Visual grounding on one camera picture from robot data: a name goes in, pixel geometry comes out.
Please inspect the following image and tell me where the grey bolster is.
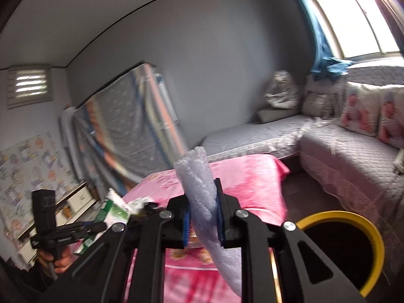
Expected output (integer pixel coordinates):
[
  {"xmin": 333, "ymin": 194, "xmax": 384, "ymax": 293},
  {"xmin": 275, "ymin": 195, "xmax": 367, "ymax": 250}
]
[{"xmin": 256, "ymin": 107, "xmax": 300, "ymax": 123}]

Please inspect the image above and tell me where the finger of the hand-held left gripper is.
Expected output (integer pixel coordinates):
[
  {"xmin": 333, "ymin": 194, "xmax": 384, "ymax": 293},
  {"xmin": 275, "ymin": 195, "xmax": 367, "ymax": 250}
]
[{"xmin": 74, "ymin": 221, "xmax": 108, "ymax": 236}]

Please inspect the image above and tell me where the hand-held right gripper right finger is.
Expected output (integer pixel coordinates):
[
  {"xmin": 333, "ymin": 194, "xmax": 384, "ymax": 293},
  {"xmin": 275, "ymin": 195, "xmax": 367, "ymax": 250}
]
[{"xmin": 215, "ymin": 178, "xmax": 368, "ymax": 303}]

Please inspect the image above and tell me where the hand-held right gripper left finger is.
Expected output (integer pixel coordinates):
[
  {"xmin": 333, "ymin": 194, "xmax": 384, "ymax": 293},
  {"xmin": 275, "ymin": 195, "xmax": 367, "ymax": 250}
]
[{"xmin": 41, "ymin": 194, "xmax": 193, "ymax": 303}]

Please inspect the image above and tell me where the baby print pillow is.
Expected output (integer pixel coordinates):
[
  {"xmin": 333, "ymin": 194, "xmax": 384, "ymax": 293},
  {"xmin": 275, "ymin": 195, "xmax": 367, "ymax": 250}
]
[
  {"xmin": 377, "ymin": 85, "xmax": 404, "ymax": 150},
  {"xmin": 339, "ymin": 82, "xmax": 381, "ymax": 138}
]

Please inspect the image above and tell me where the cloth-covered upright mattress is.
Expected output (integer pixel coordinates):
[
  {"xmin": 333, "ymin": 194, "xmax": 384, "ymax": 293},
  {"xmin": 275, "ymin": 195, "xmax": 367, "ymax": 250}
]
[{"xmin": 60, "ymin": 60, "xmax": 190, "ymax": 196}]

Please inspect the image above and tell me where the person's left forearm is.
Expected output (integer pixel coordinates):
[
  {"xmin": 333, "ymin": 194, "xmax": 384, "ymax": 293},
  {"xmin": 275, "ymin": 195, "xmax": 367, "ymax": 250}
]
[{"xmin": 6, "ymin": 260, "xmax": 56, "ymax": 303}]

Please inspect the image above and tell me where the yellow-rimmed black bin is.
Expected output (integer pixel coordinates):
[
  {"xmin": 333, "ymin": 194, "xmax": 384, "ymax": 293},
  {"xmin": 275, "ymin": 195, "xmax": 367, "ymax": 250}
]
[{"xmin": 271, "ymin": 211, "xmax": 386, "ymax": 299}]

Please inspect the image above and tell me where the pink floral blanket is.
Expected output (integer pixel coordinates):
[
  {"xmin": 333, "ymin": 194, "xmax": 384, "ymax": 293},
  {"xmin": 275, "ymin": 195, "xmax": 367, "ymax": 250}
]
[{"xmin": 121, "ymin": 154, "xmax": 291, "ymax": 303}]

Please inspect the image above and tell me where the person's left hand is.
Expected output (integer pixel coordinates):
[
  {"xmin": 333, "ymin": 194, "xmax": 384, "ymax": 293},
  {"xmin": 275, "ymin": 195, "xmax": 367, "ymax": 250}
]
[{"xmin": 38, "ymin": 246, "xmax": 78, "ymax": 275}]

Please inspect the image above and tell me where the white wall vent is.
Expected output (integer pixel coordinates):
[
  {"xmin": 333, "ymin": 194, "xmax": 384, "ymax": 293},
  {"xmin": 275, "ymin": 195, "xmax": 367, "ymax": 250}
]
[{"xmin": 7, "ymin": 66, "xmax": 53, "ymax": 109}]

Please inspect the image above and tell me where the grey striped cushion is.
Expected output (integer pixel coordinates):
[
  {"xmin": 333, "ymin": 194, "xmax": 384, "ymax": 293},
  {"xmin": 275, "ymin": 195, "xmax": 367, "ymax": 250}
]
[{"xmin": 301, "ymin": 82, "xmax": 346, "ymax": 120}]

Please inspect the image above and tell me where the white foam wrap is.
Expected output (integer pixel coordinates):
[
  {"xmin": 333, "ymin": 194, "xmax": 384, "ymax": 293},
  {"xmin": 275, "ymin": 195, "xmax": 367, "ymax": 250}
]
[{"xmin": 173, "ymin": 147, "xmax": 251, "ymax": 299}]

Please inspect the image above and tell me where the clear plastic bag of bedding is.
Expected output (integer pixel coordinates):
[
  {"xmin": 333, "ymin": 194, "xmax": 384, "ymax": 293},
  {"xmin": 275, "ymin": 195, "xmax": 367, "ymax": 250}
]
[{"xmin": 263, "ymin": 70, "xmax": 301, "ymax": 109}]

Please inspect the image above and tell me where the cartoon wall poster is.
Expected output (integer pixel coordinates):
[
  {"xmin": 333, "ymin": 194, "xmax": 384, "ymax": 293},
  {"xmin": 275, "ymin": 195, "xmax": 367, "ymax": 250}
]
[{"xmin": 0, "ymin": 133, "xmax": 79, "ymax": 237}]

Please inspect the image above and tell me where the white and green packet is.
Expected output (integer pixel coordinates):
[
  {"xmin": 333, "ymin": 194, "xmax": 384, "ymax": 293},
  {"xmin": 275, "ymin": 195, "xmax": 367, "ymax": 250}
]
[{"xmin": 74, "ymin": 188, "xmax": 131, "ymax": 255}]

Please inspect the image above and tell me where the window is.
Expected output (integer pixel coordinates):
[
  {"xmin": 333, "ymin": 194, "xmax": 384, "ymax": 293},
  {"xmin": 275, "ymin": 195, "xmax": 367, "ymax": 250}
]
[{"xmin": 289, "ymin": 0, "xmax": 401, "ymax": 60}]

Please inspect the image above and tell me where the blue curtain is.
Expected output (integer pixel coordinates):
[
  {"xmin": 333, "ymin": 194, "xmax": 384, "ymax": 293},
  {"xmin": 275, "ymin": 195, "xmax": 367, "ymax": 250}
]
[{"xmin": 286, "ymin": 0, "xmax": 356, "ymax": 78}]

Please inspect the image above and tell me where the small crumpled white wrapper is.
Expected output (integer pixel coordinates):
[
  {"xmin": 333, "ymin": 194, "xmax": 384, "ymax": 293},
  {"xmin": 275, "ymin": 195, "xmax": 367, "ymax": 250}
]
[{"xmin": 131, "ymin": 197, "xmax": 158, "ymax": 215}]

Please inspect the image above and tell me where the grey quilted sofa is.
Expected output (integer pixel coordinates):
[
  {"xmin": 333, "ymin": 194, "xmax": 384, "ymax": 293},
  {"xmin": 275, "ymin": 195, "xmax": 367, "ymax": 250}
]
[{"xmin": 200, "ymin": 58, "xmax": 404, "ymax": 243}]

